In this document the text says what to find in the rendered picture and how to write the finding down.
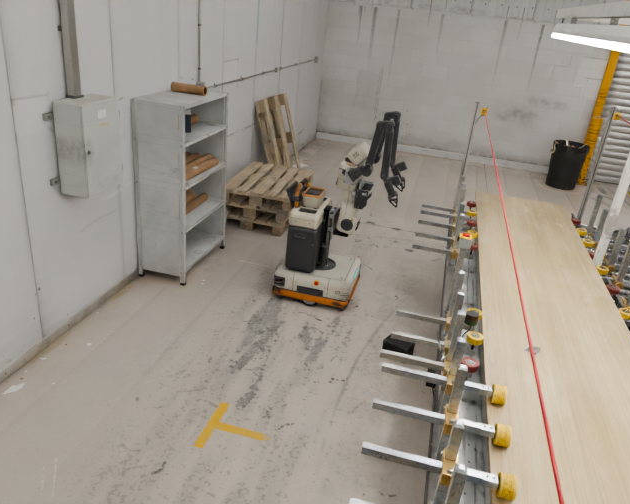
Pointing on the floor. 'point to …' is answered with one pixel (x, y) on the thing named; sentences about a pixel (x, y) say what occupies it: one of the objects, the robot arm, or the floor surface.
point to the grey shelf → (186, 230)
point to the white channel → (628, 14)
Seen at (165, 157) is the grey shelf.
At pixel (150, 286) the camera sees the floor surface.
